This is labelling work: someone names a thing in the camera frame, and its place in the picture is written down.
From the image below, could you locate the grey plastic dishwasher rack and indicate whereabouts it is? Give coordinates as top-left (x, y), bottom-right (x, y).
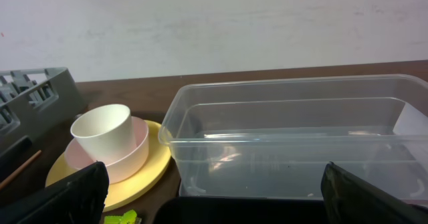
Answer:
top-left (1, 68), bottom-right (86, 153)

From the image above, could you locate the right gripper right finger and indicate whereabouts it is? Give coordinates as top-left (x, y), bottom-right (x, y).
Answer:
top-left (320, 162), bottom-right (427, 224)

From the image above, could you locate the clear plastic bin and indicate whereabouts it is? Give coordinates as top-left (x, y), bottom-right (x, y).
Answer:
top-left (158, 74), bottom-right (427, 205)

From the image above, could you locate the green snack wrapper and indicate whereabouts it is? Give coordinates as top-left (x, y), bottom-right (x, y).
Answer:
top-left (104, 210), bottom-right (142, 224)

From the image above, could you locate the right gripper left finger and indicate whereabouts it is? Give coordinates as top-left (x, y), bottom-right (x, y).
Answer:
top-left (1, 162), bottom-right (109, 224)

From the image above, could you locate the yellow plate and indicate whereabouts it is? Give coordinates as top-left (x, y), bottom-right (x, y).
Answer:
top-left (45, 120), bottom-right (171, 212)

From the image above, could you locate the pink bowl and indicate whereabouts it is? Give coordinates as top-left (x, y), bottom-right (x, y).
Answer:
top-left (64, 116), bottom-right (149, 184)

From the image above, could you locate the cream white cup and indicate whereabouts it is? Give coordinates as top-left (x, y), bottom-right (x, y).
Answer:
top-left (70, 104), bottom-right (136, 164)

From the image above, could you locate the wooden chopstick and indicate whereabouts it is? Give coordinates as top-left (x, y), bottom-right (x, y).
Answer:
top-left (0, 150), bottom-right (42, 190)

